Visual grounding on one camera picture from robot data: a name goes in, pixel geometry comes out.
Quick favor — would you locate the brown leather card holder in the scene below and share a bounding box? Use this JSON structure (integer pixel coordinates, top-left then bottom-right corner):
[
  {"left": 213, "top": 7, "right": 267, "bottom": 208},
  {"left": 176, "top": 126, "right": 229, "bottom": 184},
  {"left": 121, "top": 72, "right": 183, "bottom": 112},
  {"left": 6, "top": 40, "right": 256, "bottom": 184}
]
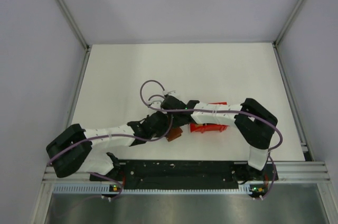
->
[{"left": 166, "top": 127, "right": 183, "bottom": 142}]

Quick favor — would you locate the red plastic bin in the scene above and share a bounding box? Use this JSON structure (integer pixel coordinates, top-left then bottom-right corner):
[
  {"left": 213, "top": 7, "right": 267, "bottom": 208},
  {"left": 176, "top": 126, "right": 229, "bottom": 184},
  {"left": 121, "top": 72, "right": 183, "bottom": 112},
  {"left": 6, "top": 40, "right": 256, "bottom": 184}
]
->
[{"left": 189, "top": 100, "right": 228, "bottom": 134}]

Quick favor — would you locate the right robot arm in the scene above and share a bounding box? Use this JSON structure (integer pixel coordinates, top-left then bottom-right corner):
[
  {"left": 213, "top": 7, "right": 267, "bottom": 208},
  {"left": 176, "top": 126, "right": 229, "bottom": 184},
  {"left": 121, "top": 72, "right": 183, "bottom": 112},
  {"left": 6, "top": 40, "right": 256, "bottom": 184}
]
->
[{"left": 161, "top": 95, "right": 278, "bottom": 180}]

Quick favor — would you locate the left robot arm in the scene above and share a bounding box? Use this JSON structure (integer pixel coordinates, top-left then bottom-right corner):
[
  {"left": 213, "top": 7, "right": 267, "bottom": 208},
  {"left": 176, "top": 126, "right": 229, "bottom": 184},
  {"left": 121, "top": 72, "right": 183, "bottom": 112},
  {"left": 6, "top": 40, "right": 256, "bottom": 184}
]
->
[{"left": 46, "top": 111, "right": 173, "bottom": 180}]

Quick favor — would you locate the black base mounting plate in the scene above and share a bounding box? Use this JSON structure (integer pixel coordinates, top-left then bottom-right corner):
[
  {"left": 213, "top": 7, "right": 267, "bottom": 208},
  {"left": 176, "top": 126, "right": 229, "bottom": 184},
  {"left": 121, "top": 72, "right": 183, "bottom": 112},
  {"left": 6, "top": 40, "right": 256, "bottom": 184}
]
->
[{"left": 106, "top": 160, "right": 278, "bottom": 190}]

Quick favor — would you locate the steel sheet panel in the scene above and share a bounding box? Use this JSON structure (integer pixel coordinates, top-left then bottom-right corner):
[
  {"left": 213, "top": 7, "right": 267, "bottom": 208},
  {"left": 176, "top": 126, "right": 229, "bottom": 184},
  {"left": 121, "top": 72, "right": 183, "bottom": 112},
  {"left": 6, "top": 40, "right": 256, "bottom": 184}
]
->
[{"left": 45, "top": 184, "right": 329, "bottom": 223}]

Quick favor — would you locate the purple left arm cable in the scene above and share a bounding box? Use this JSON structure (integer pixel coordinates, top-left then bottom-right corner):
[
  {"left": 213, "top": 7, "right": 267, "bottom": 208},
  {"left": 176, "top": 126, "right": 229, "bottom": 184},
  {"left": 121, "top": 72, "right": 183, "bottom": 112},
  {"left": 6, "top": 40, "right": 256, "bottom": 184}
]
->
[{"left": 46, "top": 94, "right": 175, "bottom": 201}]

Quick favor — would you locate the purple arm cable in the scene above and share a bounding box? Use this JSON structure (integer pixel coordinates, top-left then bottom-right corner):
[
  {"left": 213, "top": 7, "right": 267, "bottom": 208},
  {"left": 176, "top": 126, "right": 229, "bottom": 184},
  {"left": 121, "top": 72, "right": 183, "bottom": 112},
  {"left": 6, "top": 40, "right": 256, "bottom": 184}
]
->
[
  {"left": 46, "top": 94, "right": 175, "bottom": 201},
  {"left": 139, "top": 79, "right": 284, "bottom": 201}
]

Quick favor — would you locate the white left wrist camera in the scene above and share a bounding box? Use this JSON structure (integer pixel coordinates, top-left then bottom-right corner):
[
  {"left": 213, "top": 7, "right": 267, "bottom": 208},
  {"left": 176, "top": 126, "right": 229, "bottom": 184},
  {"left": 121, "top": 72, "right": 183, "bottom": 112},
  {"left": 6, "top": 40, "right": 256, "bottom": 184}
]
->
[{"left": 150, "top": 100, "right": 162, "bottom": 109}]

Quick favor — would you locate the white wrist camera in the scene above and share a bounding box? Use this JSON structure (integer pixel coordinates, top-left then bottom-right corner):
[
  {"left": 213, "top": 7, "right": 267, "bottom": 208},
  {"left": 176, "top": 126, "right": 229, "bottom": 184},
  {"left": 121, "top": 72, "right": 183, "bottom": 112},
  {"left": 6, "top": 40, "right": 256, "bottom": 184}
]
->
[
  {"left": 162, "top": 90, "right": 180, "bottom": 98},
  {"left": 150, "top": 100, "right": 162, "bottom": 109}
]

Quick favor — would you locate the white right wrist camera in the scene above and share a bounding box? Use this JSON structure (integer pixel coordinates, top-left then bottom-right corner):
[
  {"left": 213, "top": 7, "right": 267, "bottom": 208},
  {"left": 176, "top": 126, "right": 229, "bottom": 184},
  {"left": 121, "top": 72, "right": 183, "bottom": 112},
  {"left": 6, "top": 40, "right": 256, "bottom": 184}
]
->
[{"left": 162, "top": 90, "right": 180, "bottom": 98}]

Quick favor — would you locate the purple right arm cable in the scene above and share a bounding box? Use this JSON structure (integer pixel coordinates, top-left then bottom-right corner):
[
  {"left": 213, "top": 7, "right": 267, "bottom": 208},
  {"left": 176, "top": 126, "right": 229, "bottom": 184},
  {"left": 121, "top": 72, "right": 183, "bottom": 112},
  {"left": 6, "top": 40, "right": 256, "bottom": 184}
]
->
[{"left": 139, "top": 79, "right": 284, "bottom": 201}]

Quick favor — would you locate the grey slotted cable duct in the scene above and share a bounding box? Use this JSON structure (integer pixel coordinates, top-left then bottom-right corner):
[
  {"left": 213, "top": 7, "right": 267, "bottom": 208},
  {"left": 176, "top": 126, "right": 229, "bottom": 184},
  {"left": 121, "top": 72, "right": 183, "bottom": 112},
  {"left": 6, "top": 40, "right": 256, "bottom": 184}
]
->
[{"left": 52, "top": 183, "right": 267, "bottom": 195}]

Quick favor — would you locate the aluminium frame rail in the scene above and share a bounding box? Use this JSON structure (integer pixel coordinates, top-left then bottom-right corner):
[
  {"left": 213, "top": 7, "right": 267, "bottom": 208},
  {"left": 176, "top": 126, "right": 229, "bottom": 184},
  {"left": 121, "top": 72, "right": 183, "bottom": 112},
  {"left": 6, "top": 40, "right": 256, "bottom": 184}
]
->
[{"left": 39, "top": 0, "right": 92, "bottom": 50}]

